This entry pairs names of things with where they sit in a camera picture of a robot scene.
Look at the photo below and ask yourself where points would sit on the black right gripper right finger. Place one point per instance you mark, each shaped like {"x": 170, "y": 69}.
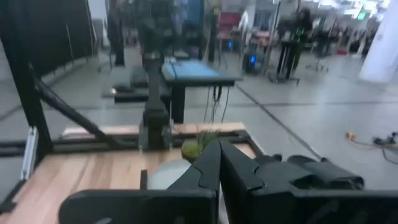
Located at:
{"x": 239, "y": 186}

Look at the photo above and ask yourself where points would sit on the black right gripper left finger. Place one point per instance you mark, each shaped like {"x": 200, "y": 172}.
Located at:
{"x": 140, "y": 208}

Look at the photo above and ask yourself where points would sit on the dark green slide sandal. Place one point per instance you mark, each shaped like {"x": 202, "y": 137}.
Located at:
{"x": 335, "y": 175}
{"x": 280, "y": 174}

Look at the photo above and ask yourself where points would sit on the potted succulent in black pot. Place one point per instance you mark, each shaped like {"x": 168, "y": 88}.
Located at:
{"x": 196, "y": 146}

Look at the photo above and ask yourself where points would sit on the black low platform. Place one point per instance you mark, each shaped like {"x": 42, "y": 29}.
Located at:
{"x": 136, "y": 90}

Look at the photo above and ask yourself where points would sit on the blue top table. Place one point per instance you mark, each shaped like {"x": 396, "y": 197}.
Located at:
{"x": 192, "y": 73}

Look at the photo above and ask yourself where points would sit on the blue lit device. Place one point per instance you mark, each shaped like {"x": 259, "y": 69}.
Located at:
{"x": 252, "y": 60}

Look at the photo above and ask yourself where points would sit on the black background robot stand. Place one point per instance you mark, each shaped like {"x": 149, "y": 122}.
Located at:
{"x": 290, "y": 46}

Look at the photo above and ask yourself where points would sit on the red chair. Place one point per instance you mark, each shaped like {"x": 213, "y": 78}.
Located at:
{"x": 228, "y": 23}

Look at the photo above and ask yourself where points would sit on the person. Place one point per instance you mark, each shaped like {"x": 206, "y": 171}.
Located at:
{"x": 116, "y": 34}

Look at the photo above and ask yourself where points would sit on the black partition panel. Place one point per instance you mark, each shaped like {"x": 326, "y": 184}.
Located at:
{"x": 59, "y": 34}

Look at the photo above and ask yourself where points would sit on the white round pillar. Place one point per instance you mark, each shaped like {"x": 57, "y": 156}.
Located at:
{"x": 382, "y": 46}

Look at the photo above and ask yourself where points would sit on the white frame bracket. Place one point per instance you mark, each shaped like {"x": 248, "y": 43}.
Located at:
{"x": 29, "y": 152}

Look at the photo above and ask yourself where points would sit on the black aluminium rig frame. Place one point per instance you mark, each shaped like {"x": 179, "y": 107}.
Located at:
{"x": 18, "y": 77}

